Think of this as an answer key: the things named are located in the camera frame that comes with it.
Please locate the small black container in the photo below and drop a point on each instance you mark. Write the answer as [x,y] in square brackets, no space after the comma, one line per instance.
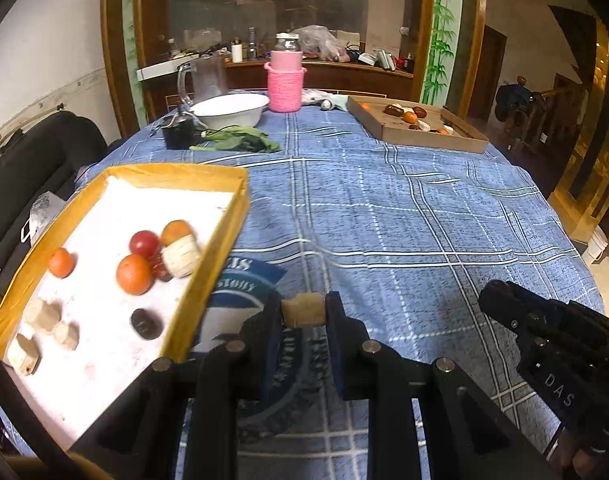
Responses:
[179,135]

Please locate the blue plaid tablecloth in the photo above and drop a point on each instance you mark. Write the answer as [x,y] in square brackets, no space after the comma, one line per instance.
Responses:
[384,235]

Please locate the dark hanging jacket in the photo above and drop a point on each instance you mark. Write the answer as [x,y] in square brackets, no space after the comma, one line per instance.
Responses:
[514,102]

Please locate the beige cylindrical chunk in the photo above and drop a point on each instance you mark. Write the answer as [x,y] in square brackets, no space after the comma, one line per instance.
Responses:
[24,355]
[304,310]
[42,316]
[182,257]
[66,336]

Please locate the green cloth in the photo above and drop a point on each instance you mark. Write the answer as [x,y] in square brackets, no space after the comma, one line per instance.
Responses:
[244,139]

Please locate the pink cup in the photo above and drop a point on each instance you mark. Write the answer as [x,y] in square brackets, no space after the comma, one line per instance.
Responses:
[286,59]

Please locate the red tomato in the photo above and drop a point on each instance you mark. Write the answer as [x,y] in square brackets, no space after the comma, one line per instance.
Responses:
[143,242]

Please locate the black sofa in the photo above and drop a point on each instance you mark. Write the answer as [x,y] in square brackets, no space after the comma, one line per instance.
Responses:
[29,160]

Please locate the white paper roll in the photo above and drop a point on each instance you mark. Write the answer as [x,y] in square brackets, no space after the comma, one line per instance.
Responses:
[237,53]

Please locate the flat cardboard box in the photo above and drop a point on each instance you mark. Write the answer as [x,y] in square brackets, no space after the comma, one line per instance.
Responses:
[394,136]

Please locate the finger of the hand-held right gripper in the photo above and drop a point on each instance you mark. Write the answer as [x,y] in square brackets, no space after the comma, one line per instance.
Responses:
[504,305]
[559,312]

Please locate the white enamel bowl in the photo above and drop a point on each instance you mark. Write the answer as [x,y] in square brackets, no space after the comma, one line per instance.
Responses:
[229,110]

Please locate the brown wooden door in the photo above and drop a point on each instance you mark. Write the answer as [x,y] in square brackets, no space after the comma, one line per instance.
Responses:
[487,60]

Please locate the wooden glass partition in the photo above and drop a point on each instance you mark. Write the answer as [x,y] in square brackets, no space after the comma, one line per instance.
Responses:
[589,160]

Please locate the translucent pink plastic bag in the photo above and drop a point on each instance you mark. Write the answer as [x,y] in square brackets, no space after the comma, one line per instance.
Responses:
[319,40]

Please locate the white rectangular gadget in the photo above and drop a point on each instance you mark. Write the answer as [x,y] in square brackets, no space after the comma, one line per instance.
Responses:
[368,58]

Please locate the person's right hand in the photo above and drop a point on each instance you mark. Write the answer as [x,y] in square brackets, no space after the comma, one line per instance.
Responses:
[582,462]

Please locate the clear glass pitcher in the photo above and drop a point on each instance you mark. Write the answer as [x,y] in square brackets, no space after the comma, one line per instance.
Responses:
[209,77]

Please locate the glass jar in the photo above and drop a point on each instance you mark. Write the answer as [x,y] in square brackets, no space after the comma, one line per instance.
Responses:
[288,42]

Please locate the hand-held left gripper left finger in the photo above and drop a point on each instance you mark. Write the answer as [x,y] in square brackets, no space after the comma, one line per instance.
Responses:
[272,355]

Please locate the metal utensils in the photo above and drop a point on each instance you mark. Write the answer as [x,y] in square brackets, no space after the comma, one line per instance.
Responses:
[172,120]

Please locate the green bamboo sticker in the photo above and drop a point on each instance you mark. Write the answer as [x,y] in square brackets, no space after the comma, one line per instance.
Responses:
[129,20]
[442,35]

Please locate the white flat board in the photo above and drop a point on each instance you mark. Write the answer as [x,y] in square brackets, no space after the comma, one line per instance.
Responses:
[159,67]

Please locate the white plastic bag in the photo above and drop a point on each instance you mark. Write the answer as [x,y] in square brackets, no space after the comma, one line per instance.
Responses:
[44,210]

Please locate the brown date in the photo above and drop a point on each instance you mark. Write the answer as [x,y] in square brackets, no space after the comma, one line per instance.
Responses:
[420,111]
[393,109]
[418,127]

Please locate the dark bottle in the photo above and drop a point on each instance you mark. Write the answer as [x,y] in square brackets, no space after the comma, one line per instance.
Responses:
[252,42]

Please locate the white plastic bucket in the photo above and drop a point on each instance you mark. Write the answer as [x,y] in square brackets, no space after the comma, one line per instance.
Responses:
[595,247]

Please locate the pink woven basket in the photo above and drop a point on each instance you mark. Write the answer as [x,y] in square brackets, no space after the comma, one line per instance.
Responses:
[284,90]

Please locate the pale crumpled cloth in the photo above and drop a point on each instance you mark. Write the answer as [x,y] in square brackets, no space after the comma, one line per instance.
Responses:
[334,101]

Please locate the dark red jujube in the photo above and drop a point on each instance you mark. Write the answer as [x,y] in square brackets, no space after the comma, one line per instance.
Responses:
[160,269]

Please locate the yellow-rimmed white tray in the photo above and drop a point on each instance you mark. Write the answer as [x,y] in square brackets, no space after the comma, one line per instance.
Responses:
[109,200]

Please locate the wooden framed glass cabinet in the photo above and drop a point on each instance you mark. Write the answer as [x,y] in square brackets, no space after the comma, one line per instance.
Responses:
[284,5]

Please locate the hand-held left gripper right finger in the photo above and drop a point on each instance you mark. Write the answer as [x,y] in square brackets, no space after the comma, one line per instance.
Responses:
[337,355]

